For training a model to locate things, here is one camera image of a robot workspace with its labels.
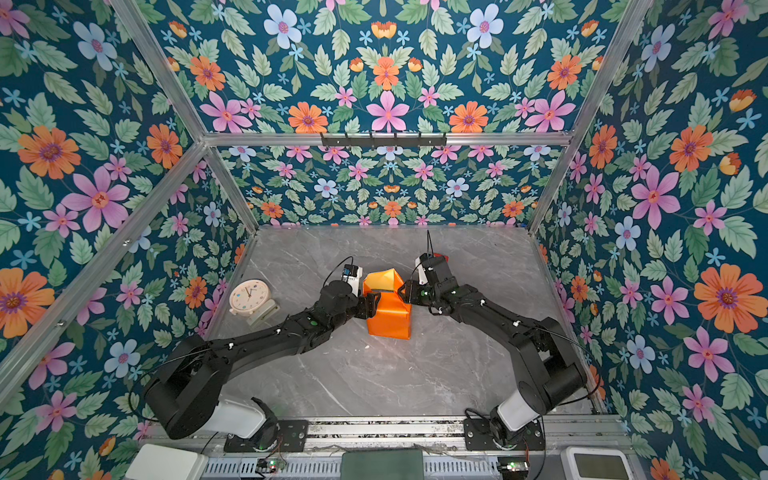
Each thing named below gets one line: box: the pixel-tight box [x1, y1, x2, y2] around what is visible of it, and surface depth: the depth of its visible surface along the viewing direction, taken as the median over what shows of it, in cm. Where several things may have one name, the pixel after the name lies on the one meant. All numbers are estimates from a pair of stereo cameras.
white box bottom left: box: [124, 444, 209, 480], surface depth 69 cm
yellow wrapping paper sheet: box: [362, 268, 412, 340], surface depth 88 cm
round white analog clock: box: [229, 279, 280, 327], surface depth 97 cm
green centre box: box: [340, 449, 425, 480], surface depth 70 cm
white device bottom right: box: [560, 446, 635, 480], surface depth 69 cm
